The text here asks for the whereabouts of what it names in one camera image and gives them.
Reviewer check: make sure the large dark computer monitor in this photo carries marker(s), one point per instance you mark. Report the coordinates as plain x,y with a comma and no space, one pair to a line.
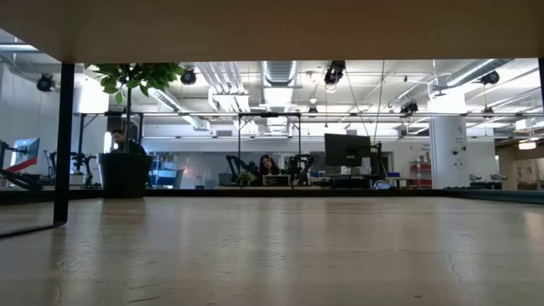
346,149

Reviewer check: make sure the green leafy plant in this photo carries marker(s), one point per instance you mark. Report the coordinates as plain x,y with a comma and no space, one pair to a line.
136,74

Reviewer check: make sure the raised wooden shelf board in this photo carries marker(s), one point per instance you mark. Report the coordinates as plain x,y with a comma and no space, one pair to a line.
272,30

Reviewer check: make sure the white round column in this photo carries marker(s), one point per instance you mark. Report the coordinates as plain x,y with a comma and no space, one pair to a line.
449,153

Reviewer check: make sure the silver ribbed ceiling duct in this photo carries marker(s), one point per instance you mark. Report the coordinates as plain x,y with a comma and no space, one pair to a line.
279,72

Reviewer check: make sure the black metal table frame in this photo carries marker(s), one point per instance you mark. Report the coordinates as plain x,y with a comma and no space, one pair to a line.
263,192

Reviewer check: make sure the black ceiling spotlight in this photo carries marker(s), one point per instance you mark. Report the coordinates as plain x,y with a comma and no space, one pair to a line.
491,77
334,72
45,82
409,107
188,77

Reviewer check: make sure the background black robot arm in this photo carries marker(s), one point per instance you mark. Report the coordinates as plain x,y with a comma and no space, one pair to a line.
238,163
302,163

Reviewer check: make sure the small computer monitor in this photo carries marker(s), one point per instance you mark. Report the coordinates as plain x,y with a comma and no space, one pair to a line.
26,151

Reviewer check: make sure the black metal shelf leg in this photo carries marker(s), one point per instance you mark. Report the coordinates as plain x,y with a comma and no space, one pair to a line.
64,149
541,78

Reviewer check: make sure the black metal background frame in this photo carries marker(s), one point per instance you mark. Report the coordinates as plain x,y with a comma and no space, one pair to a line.
269,114

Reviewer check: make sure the person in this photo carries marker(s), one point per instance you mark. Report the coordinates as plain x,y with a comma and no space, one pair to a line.
268,165
121,142

